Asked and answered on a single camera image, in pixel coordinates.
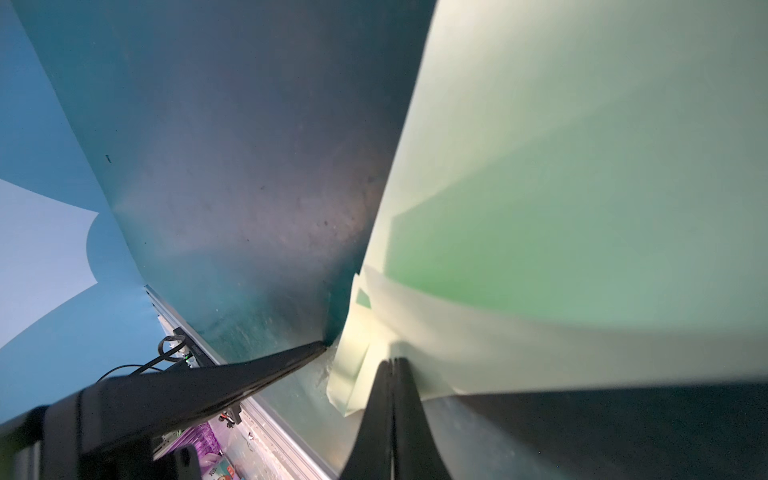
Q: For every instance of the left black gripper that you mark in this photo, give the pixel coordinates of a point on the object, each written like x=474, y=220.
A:
x=106, y=431

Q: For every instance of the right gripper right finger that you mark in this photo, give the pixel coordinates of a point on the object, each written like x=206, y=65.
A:
x=416, y=456

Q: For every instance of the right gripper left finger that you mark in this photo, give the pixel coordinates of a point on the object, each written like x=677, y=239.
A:
x=372, y=453

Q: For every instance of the light green paper sheet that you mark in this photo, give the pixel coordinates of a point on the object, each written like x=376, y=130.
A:
x=578, y=201

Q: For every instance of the dark green table mat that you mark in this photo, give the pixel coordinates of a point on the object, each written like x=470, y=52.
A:
x=244, y=148

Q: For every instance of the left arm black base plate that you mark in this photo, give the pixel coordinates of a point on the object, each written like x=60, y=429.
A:
x=194, y=357

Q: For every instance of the aluminium front rail bed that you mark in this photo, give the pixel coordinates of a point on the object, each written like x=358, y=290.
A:
x=261, y=446

